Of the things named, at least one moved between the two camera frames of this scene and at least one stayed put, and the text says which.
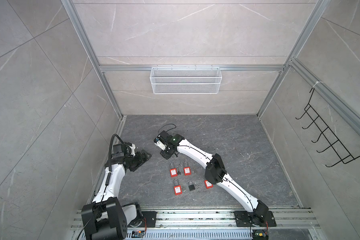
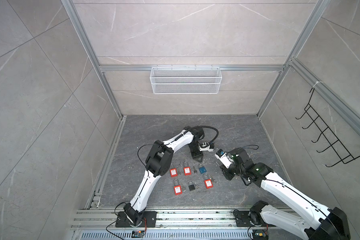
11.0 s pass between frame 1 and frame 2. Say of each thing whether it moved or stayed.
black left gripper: moved
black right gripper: moved
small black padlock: stayed
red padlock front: stayed
